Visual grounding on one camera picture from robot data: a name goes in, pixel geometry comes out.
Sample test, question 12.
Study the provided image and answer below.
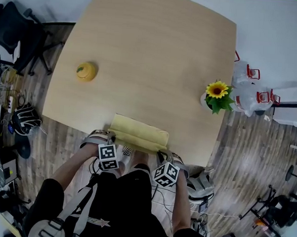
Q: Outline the yellow cloth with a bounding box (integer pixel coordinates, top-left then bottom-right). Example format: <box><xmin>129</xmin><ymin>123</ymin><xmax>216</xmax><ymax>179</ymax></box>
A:
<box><xmin>106</xmin><ymin>112</ymin><xmax>171</xmax><ymax>155</ymax></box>

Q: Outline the black folding stand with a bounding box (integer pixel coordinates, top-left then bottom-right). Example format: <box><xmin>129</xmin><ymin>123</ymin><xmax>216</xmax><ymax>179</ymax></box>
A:
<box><xmin>238</xmin><ymin>182</ymin><xmax>297</xmax><ymax>229</ymax></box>

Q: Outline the black white striped bag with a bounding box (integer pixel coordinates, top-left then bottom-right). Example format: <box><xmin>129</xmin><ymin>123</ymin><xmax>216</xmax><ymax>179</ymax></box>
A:
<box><xmin>10</xmin><ymin>101</ymin><xmax>44</xmax><ymax>136</ymax></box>

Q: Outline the person's bare leg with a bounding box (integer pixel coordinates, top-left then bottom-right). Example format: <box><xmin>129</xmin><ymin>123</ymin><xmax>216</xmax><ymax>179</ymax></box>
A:
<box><xmin>117</xmin><ymin>163</ymin><xmax>136</xmax><ymax>178</ymax></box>

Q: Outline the person's left forearm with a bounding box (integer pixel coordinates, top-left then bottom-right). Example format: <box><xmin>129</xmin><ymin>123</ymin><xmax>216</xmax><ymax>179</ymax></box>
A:
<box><xmin>49</xmin><ymin>143</ymin><xmax>101</xmax><ymax>188</ymax></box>

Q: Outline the black office chair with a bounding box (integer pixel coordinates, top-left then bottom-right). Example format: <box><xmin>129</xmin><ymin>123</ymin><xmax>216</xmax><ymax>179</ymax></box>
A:
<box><xmin>0</xmin><ymin>0</ymin><xmax>68</xmax><ymax>79</ymax></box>

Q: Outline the white floor cable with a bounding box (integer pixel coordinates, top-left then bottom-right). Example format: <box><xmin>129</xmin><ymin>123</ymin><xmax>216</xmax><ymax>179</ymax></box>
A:
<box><xmin>204</xmin><ymin>212</ymin><xmax>241</xmax><ymax>221</ymax></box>

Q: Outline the checkered shoe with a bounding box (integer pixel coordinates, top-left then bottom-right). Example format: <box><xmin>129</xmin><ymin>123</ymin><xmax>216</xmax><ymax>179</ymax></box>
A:
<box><xmin>121</xmin><ymin>146</ymin><xmax>132</xmax><ymax>165</ymax></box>

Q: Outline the black round-base stool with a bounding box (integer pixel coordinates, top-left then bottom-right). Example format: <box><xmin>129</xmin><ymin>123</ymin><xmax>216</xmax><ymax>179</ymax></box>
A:
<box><xmin>285</xmin><ymin>164</ymin><xmax>297</xmax><ymax>182</ymax></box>

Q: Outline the grey strap bag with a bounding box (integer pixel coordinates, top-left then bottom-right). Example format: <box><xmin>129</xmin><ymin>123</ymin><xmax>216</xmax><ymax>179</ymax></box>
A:
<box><xmin>27</xmin><ymin>157</ymin><xmax>151</xmax><ymax>237</ymax></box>

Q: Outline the person's right forearm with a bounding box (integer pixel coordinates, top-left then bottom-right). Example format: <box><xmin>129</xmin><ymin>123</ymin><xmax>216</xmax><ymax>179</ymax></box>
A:
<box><xmin>172</xmin><ymin>172</ymin><xmax>195</xmax><ymax>233</ymax></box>

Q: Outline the person's black clothing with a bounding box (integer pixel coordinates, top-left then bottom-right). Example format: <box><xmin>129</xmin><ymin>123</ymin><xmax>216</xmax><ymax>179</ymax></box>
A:
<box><xmin>22</xmin><ymin>161</ymin><xmax>213</xmax><ymax>237</ymax></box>

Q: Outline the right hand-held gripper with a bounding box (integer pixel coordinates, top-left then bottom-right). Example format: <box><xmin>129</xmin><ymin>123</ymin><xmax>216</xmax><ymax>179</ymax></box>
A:
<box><xmin>151</xmin><ymin>149</ymin><xmax>190</xmax><ymax>189</ymax></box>

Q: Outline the white power strip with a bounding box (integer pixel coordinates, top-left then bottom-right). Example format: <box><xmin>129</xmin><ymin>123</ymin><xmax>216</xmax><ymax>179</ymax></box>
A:
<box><xmin>7</xmin><ymin>95</ymin><xmax>15</xmax><ymax>113</ymax></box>

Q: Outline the black round stand base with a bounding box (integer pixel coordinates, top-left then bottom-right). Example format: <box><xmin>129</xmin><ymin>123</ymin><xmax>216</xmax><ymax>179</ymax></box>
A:
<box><xmin>13</xmin><ymin>133</ymin><xmax>32</xmax><ymax>160</ymax></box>

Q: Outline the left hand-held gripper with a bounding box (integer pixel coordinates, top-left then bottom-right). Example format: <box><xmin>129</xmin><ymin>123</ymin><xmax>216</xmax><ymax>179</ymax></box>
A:
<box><xmin>78</xmin><ymin>128</ymin><xmax>122</xmax><ymax>172</ymax></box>

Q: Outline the grey box device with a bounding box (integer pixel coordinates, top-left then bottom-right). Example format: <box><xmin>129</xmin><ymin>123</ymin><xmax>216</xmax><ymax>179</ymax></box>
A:
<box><xmin>1</xmin><ymin>158</ymin><xmax>19</xmax><ymax>183</ymax></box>

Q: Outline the wire basket with cables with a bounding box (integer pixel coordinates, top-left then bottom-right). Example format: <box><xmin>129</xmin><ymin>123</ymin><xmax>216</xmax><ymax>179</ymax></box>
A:
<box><xmin>0</xmin><ymin>64</ymin><xmax>18</xmax><ymax>103</ymax></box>

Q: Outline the grey white floor device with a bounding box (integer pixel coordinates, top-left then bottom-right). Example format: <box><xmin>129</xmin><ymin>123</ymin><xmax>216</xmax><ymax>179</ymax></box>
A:
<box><xmin>186</xmin><ymin>165</ymin><xmax>216</xmax><ymax>202</ymax></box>

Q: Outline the sunflower in white pot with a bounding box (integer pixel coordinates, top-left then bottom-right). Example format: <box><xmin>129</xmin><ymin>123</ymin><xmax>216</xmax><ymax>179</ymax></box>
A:
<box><xmin>199</xmin><ymin>78</ymin><xmax>237</xmax><ymax>116</ymax></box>

